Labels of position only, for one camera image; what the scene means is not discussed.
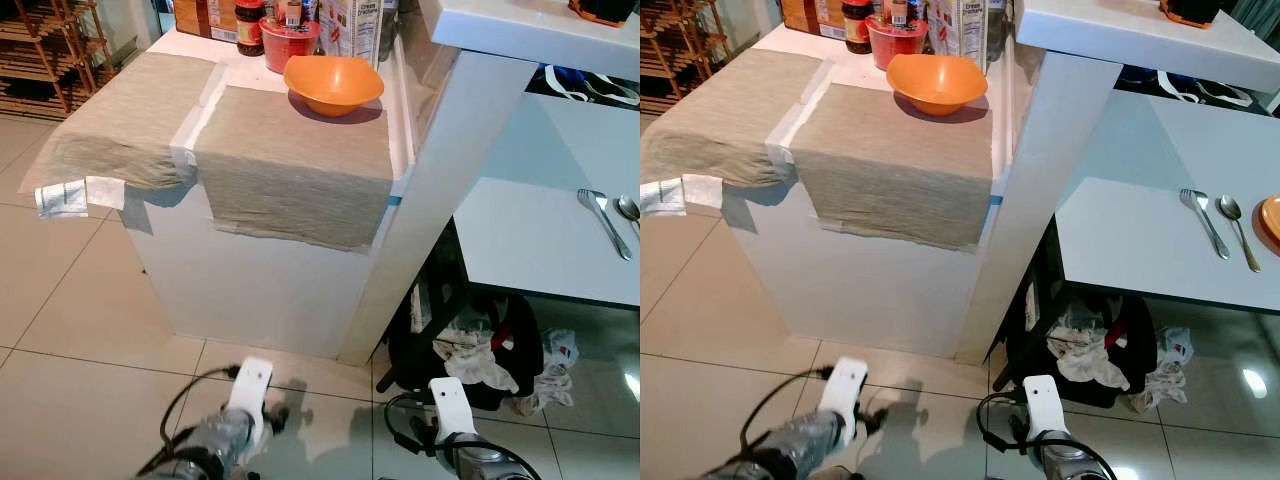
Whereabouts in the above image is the silver fork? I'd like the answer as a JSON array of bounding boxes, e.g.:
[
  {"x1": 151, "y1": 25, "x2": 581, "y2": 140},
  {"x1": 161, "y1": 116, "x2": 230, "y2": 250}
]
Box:
[
  {"x1": 577, "y1": 188, "x2": 634, "y2": 262},
  {"x1": 1179, "y1": 188, "x2": 1232, "y2": 261}
]

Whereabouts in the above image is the black rubbish bag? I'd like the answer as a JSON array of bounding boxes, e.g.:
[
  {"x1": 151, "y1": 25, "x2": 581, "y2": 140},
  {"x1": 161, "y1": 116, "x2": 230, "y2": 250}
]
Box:
[
  {"x1": 387, "y1": 288, "x2": 545, "y2": 412},
  {"x1": 1004, "y1": 292, "x2": 1160, "y2": 410}
]

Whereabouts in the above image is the white cream cracker carton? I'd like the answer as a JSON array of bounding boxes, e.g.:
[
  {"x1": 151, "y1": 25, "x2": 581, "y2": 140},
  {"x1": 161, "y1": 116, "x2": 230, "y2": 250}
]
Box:
[
  {"x1": 925, "y1": 0, "x2": 991, "y2": 71},
  {"x1": 320, "y1": 0, "x2": 384, "y2": 70}
]

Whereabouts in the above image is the orange plastic bowl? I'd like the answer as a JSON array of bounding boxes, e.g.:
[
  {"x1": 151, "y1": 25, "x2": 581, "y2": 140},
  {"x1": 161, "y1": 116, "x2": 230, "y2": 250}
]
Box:
[
  {"x1": 283, "y1": 55, "x2": 385, "y2": 118},
  {"x1": 886, "y1": 53, "x2": 989, "y2": 117}
]

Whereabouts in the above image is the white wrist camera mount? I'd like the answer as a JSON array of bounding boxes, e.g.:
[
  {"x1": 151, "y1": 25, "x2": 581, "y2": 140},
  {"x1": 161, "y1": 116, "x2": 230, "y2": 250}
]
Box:
[
  {"x1": 227, "y1": 357, "x2": 275, "y2": 442},
  {"x1": 817, "y1": 357, "x2": 870, "y2": 447},
  {"x1": 429, "y1": 377, "x2": 480, "y2": 447},
  {"x1": 1021, "y1": 375, "x2": 1072, "y2": 447}
]

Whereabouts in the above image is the white kitchen counter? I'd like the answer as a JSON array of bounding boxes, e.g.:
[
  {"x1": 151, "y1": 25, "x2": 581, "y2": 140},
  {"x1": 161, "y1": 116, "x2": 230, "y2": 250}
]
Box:
[
  {"x1": 118, "y1": 0, "x2": 641, "y2": 367},
  {"x1": 722, "y1": 0, "x2": 1280, "y2": 365}
]

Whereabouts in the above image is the white printed paper towel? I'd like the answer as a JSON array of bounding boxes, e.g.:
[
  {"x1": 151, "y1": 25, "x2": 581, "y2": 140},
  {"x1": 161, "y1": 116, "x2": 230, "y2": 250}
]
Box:
[
  {"x1": 35, "y1": 176, "x2": 127, "y2": 219},
  {"x1": 640, "y1": 176, "x2": 724, "y2": 217}
]

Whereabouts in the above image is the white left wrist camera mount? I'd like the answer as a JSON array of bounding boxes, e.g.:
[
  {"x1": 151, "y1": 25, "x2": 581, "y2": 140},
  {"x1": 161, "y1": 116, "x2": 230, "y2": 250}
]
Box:
[
  {"x1": 227, "y1": 357, "x2": 275, "y2": 442},
  {"x1": 817, "y1": 357, "x2": 870, "y2": 447}
]

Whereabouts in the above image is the silver spoon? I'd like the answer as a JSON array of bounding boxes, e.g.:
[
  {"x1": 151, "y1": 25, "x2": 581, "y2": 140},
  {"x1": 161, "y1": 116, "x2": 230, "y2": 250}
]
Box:
[
  {"x1": 1215, "y1": 195, "x2": 1263, "y2": 274},
  {"x1": 613, "y1": 195, "x2": 641, "y2": 241}
]

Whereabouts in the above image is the beige cloth placemat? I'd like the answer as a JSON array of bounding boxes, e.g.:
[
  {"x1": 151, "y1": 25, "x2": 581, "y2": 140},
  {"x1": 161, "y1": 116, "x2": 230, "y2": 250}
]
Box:
[
  {"x1": 18, "y1": 52, "x2": 219, "y2": 196},
  {"x1": 194, "y1": 86, "x2": 395, "y2": 253},
  {"x1": 640, "y1": 48, "x2": 827, "y2": 191},
  {"x1": 789, "y1": 84, "x2": 997, "y2": 253}
]

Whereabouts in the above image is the dark jar with red lid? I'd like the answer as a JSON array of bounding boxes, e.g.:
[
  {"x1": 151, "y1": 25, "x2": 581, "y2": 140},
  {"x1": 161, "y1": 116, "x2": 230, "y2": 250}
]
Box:
[
  {"x1": 842, "y1": 0, "x2": 875, "y2": 55},
  {"x1": 234, "y1": 0, "x2": 267, "y2": 58}
]

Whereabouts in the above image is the orange and black pot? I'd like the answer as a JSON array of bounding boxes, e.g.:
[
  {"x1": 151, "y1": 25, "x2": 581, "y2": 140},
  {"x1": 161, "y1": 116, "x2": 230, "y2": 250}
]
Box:
[
  {"x1": 1159, "y1": 0, "x2": 1232, "y2": 29},
  {"x1": 569, "y1": 0, "x2": 640, "y2": 27}
]

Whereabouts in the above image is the red plastic container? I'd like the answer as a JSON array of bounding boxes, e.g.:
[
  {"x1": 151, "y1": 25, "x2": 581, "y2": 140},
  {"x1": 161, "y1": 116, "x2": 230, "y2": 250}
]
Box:
[
  {"x1": 866, "y1": 16, "x2": 930, "y2": 71},
  {"x1": 259, "y1": 18, "x2": 322, "y2": 75}
]

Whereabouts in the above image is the wooden shelf rack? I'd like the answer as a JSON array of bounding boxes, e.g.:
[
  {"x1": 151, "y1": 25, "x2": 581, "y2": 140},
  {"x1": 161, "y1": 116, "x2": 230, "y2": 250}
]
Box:
[
  {"x1": 640, "y1": 0, "x2": 727, "y2": 113},
  {"x1": 0, "y1": 0, "x2": 117, "y2": 117}
]

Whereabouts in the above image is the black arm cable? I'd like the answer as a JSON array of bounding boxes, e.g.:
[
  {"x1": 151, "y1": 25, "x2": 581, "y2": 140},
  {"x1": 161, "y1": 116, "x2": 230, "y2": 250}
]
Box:
[
  {"x1": 158, "y1": 367, "x2": 242, "y2": 473},
  {"x1": 738, "y1": 367, "x2": 832, "y2": 473},
  {"x1": 977, "y1": 389, "x2": 1032, "y2": 454},
  {"x1": 384, "y1": 392, "x2": 443, "y2": 458}
]

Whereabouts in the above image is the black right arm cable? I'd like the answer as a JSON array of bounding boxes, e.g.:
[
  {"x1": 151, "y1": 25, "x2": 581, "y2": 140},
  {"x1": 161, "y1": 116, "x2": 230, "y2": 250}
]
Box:
[
  {"x1": 384, "y1": 392, "x2": 443, "y2": 458},
  {"x1": 977, "y1": 389, "x2": 1032, "y2": 454}
]

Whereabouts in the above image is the blue bag with white straps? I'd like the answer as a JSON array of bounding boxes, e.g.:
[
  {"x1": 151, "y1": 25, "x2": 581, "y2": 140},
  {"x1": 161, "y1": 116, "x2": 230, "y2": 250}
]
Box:
[
  {"x1": 538, "y1": 64, "x2": 641, "y2": 108},
  {"x1": 1114, "y1": 64, "x2": 1257, "y2": 110}
]

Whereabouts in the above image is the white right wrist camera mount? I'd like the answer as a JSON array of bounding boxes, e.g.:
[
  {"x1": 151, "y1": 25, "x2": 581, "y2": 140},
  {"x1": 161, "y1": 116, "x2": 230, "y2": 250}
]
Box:
[
  {"x1": 429, "y1": 377, "x2": 480, "y2": 447},
  {"x1": 1021, "y1": 375, "x2": 1072, "y2": 447}
]

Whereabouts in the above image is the white table with black legs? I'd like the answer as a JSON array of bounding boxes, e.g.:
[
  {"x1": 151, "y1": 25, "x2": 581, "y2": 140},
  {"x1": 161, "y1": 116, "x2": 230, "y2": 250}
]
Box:
[
  {"x1": 990, "y1": 88, "x2": 1280, "y2": 391},
  {"x1": 378, "y1": 90, "x2": 641, "y2": 393}
]

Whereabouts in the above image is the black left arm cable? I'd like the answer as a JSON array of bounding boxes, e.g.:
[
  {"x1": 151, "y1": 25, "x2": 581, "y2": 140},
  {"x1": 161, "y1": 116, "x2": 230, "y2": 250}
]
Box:
[
  {"x1": 158, "y1": 367, "x2": 242, "y2": 473},
  {"x1": 738, "y1": 367, "x2": 832, "y2": 473}
]

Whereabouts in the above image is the white crumpled plastic bag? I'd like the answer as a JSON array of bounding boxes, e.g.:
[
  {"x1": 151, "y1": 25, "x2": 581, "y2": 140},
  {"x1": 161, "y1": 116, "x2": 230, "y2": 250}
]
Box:
[
  {"x1": 1046, "y1": 318, "x2": 1132, "y2": 392},
  {"x1": 432, "y1": 318, "x2": 522, "y2": 394}
]

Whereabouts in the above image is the brown cardboard box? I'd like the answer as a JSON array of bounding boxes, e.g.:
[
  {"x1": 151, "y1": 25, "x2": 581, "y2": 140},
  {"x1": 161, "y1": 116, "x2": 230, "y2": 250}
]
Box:
[
  {"x1": 173, "y1": 0, "x2": 241, "y2": 43},
  {"x1": 780, "y1": 0, "x2": 849, "y2": 41}
]

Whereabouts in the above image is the clear printed plastic bag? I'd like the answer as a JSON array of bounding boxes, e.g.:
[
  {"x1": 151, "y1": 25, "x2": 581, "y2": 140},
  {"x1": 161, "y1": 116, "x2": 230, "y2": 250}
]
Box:
[
  {"x1": 514, "y1": 329, "x2": 580, "y2": 417},
  {"x1": 1129, "y1": 327, "x2": 1195, "y2": 414}
]

